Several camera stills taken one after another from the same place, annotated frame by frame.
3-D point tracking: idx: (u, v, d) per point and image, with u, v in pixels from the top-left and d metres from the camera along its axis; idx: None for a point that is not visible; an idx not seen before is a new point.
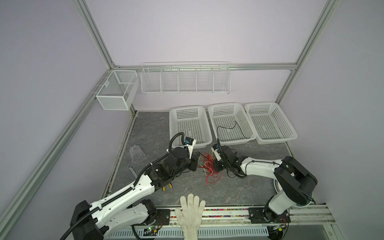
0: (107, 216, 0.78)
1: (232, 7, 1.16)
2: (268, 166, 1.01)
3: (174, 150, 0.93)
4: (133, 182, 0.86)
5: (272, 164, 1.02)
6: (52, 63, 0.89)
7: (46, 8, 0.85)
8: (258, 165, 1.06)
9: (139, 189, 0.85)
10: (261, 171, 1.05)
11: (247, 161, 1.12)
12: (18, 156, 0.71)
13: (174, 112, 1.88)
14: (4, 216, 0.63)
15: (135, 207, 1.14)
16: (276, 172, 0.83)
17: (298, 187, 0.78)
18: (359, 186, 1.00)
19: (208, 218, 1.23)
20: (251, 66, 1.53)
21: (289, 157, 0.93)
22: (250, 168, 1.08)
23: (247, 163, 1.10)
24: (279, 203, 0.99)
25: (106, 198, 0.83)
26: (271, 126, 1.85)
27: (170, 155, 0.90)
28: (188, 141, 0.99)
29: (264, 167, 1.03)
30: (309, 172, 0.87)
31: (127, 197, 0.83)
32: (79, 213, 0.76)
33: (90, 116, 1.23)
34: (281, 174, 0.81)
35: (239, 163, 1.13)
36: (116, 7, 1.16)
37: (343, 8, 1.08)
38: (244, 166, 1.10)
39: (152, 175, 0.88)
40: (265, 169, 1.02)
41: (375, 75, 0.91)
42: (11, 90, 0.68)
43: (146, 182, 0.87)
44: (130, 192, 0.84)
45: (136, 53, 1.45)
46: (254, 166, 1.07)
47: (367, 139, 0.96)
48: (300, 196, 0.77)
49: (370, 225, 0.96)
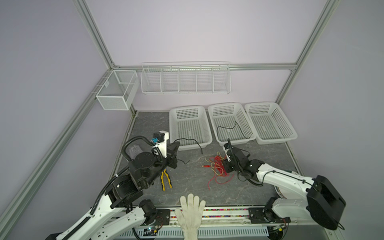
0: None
1: (232, 7, 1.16)
2: (295, 183, 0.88)
3: (136, 161, 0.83)
4: (90, 209, 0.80)
5: (300, 182, 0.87)
6: (52, 63, 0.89)
7: (46, 8, 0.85)
8: (281, 177, 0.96)
9: (99, 214, 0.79)
10: (283, 184, 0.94)
11: (267, 170, 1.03)
12: (18, 156, 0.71)
13: (174, 112, 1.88)
14: (5, 216, 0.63)
15: (130, 213, 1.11)
16: (309, 195, 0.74)
17: (333, 214, 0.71)
18: (359, 185, 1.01)
19: (208, 218, 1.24)
20: (251, 66, 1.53)
21: (323, 177, 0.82)
22: (270, 178, 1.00)
23: (266, 173, 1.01)
24: (286, 210, 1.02)
25: (68, 229, 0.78)
26: (270, 126, 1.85)
27: (131, 167, 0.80)
28: (156, 140, 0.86)
29: (288, 182, 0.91)
30: (340, 196, 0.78)
31: (88, 226, 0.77)
32: None
33: (90, 116, 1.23)
34: (317, 201, 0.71)
35: (253, 168, 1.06)
36: (116, 6, 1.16)
37: (343, 8, 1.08)
38: (261, 174, 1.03)
39: (114, 194, 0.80)
40: (290, 185, 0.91)
41: (375, 76, 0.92)
42: (10, 89, 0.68)
43: (106, 205, 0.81)
44: (89, 220, 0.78)
45: (135, 53, 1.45)
46: (277, 178, 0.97)
47: (367, 139, 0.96)
48: (331, 221, 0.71)
49: (369, 225, 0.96)
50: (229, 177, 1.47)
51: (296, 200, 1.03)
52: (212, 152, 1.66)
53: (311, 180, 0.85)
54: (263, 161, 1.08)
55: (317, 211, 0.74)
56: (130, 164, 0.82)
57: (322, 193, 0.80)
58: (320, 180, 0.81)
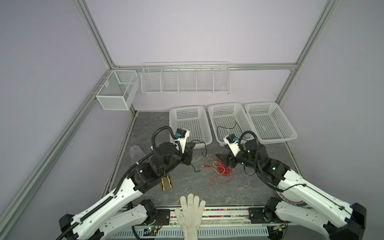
0: (89, 229, 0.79)
1: (232, 8, 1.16)
2: (331, 208, 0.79)
3: (159, 149, 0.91)
4: (114, 190, 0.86)
5: (338, 208, 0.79)
6: (52, 63, 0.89)
7: (46, 8, 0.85)
8: (315, 196, 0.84)
9: (121, 196, 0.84)
10: (316, 204, 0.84)
11: (296, 181, 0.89)
12: (19, 156, 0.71)
13: (174, 112, 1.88)
14: (5, 216, 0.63)
15: (133, 210, 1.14)
16: (350, 228, 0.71)
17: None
18: (359, 186, 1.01)
19: (208, 218, 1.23)
20: (251, 66, 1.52)
21: (358, 204, 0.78)
22: (297, 191, 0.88)
23: (295, 184, 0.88)
24: (295, 219, 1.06)
25: (88, 209, 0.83)
26: (271, 126, 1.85)
27: (154, 153, 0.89)
28: (179, 134, 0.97)
29: (323, 203, 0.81)
30: None
31: (109, 207, 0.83)
32: (63, 226, 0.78)
33: (90, 116, 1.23)
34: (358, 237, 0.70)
35: (278, 173, 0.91)
36: (116, 7, 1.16)
37: (343, 8, 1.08)
38: (287, 183, 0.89)
39: (136, 178, 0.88)
40: (324, 208, 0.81)
41: (375, 76, 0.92)
42: (11, 89, 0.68)
43: (128, 188, 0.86)
44: (111, 200, 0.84)
45: (136, 53, 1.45)
46: (308, 195, 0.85)
47: (367, 139, 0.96)
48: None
49: (370, 225, 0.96)
50: (230, 177, 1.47)
51: (307, 211, 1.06)
52: (213, 152, 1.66)
53: (350, 208, 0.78)
54: (289, 168, 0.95)
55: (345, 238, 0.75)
56: (154, 151, 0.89)
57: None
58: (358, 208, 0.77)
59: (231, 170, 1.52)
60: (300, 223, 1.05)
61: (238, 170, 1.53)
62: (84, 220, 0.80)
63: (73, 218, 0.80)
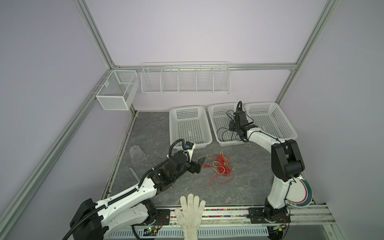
0: (112, 215, 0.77)
1: (232, 7, 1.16)
2: (270, 139, 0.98)
3: (174, 156, 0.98)
4: (138, 183, 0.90)
5: (274, 139, 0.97)
6: (52, 62, 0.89)
7: (45, 6, 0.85)
8: (261, 134, 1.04)
9: (143, 190, 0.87)
10: (262, 142, 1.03)
11: (255, 129, 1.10)
12: (19, 155, 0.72)
13: (174, 112, 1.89)
14: (4, 216, 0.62)
15: (134, 208, 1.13)
16: (273, 145, 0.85)
17: (286, 165, 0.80)
18: (359, 186, 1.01)
19: (208, 218, 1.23)
20: (250, 66, 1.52)
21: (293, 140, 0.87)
22: (254, 136, 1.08)
23: (254, 131, 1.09)
24: (274, 192, 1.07)
25: (111, 197, 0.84)
26: (270, 126, 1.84)
27: (169, 161, 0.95)
28: (188, 146, 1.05)
29: (265, 138, 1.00)
30: (301, 160, 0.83)
31: (132, 197, 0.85)
32: (84, 210, 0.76)
33: (90, 116, 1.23)
34: (276, 149, 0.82)
35: (247, 128, 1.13)
36: (116, 7, 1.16)
37: (344, 8, 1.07)
38: (250, 132, 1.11)
39: (155, 178, 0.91)
40: (265, 141, 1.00)
41: (376, 75, 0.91)
42: (13, 90, 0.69)
43: (150, 185, 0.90)
44: (134, 193, 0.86)
45: (136, 53, 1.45)
46: (258, 136, 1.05)
47: (368, 139, 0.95)
48: (281, 172, 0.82)
49: (369, 226, 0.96)
50: (230, 177, 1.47)
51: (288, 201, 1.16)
52: (213, 152, 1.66)
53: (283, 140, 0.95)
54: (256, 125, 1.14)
55: (275, 163, 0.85)
56: (169, 159, 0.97)
57: (288, 155, 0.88)
58: (290, 142, 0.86)
59: (231, 170, 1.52)
60: (283, 196, 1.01)
61: (238, 170, 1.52)
62: (109, 205, 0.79)
63: (96, 203, 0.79)
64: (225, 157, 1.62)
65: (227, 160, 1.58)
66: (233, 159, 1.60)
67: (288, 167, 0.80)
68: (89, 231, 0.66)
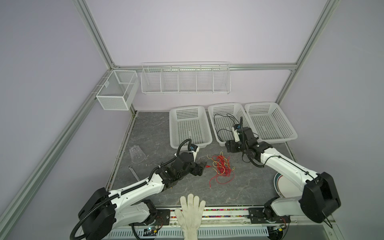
0: (124, 204, 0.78)
1: (232, 7, 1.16)
2: (296, 173, 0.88)
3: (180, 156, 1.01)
4: (148, 176, 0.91)
5: (303, 173, 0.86)
6: (52, 62, 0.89)
7: (46, 7, 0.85)
8: (284, 163, 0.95)
9: (152, 184, 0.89)
10: (285, 171, 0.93)
11: (273, 153, 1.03)
12: (19, 155, 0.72)
13: (174, 112, 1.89)
14: (5, 215, 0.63)
15: (138, 205, 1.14)
16: (307, 186, 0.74)
17: (323, 208, 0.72)
18: (359, 186, 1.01)
19: (208, 218, 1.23)
20: (250, 66, 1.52)
21: (326, 174, 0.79)
22: (273, 161, 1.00)
23: (271, 155, 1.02)
24: (284, 207, 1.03)
25: (123, 188, 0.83)
26: (270, 126, 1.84)
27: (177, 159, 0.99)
28: (192, 147, 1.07)
29: (291, 170, 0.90)
30: (337, 197, 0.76)
31: (142, 190, 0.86)
32: (97, 198, 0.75)
33: (90, 116, 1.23)
34: (312, 192, 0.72)
35: (260, 148, 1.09)
36: (116, 7, 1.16)
37: (343, 8, 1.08)
38: (266, 155, 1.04)
39: (162, 175, 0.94)
40: (290, 173, 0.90)
41: (375, 75, 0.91)
42: (13, 90, 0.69)
43: (158, 180, 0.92)
44: (144, 186, 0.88)
45: (136, 53, 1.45)
46: (280, 164, 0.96)
47: (367, 139, 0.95)
48: (317, 214, 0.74)
49: (369, 225, 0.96)
50: (230, 177, 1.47)
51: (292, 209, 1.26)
52: (213, 152, 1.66)
53: (315, 174, 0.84)
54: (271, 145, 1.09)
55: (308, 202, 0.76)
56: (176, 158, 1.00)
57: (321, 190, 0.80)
58: (324, 177, 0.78)
59: (231, 170, 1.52)
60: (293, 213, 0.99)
61: (238, 170, 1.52)
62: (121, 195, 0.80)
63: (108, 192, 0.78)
64: (225, 157, 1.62)
65: (227, 161, 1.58)
66: (233, 159, 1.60)
67: (326, 210, 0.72)
68: (103, 217, 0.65)
